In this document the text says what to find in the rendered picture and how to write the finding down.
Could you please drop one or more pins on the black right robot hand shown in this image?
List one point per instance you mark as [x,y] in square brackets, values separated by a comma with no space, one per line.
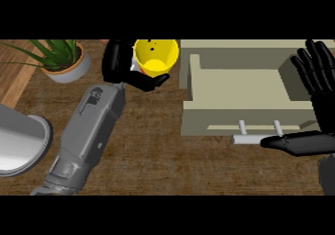
[322,91]

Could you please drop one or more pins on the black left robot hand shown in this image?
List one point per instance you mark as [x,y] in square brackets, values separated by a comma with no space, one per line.
[116,65]

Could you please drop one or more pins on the yellow cup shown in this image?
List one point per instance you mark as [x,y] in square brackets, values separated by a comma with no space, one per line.
[156,56]

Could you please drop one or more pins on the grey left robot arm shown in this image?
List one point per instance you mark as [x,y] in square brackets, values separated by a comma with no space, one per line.
[86,137]

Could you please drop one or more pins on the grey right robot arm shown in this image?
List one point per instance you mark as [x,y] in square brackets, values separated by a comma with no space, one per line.
[330,174]

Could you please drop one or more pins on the beige open drawer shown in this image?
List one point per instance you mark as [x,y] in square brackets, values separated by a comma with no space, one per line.
[247,88]

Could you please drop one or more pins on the green plant in white pot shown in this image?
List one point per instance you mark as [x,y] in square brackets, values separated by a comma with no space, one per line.
[61,59]

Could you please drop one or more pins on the pale wooden board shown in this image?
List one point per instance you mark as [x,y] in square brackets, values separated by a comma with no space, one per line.
[14,70]

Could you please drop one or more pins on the grey metal pot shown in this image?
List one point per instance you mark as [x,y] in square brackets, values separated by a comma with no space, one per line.
[16,140]

